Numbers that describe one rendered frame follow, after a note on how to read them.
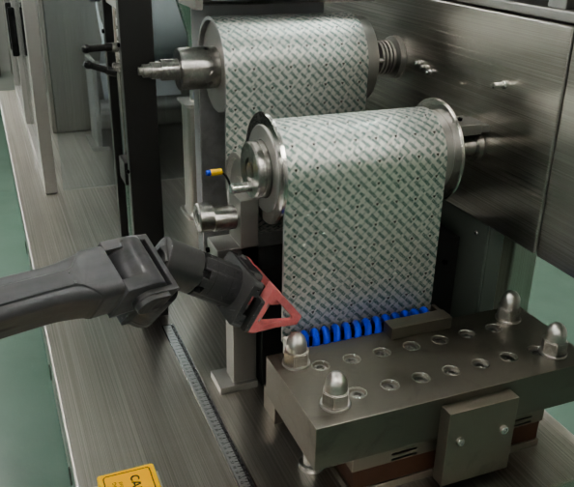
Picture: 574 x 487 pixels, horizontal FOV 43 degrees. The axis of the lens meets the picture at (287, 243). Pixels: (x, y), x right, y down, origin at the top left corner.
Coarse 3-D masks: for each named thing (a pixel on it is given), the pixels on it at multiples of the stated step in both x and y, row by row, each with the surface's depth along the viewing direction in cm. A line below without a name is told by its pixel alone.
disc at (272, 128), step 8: (256, 112) 96; (264, 112) 93; (256, 120) 96; (264, 120) 93; (272, 120) 91; (248, 128) 99; (272, 128) 91; (248, 136) 100; (272, 136) 91; (280, 136) 90; (280, 144) 89; (280, 152) 89; (280, 160) 90; (280, 168) 90; (280, 176) 90; (280, 184) 91; (280, 192) 91; (280, 200) 92; (280, 208) 92; (264, 216) 98; (272, 216) 95; (280, 216) 93; (272, 224) 96
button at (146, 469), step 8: (152, 464) 92; (120, 472) 90; (128, 472) 90; (136, 472) 90; (144, 472) 90; (152, 472) 90; (104, 480) 89; (112, 480) 89; (120, 480) 89; (128, 480) 89; (136, 480) 89; (144, 480) 89; (152, 480) 89
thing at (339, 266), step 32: (288, 224) 93; (320, 224) 95; (352, 224) 97; (384, 224) 99; (416, 224) 101; (288, 256) 95; (320, 256) 97; (352, 256) 99; (384, 256) 101; (416, 256) 103; (288, 288) 97; (320, 288) 99; (352, 288) 101; (384, 288) 103; (416, 288) 106; (320, 320) 101; (352, 320) 103
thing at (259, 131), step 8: (440, 120) 100; (256, 128) 96; (264, 128) 93; (448, 128) 100; (256, 136) 96; (264, 136) 93; (448, 136) 99; (272, 144) 91; (448, 144) 99; (272, 152) 91; (448, 152) 99; (272, 160) 92; (448, 160) 100; (448, 168) 100; (448, 176) 101; (272, 192) 93; (264, 200) 97; (272, 200) 94; (264, 208) 97; (272, 208) 94
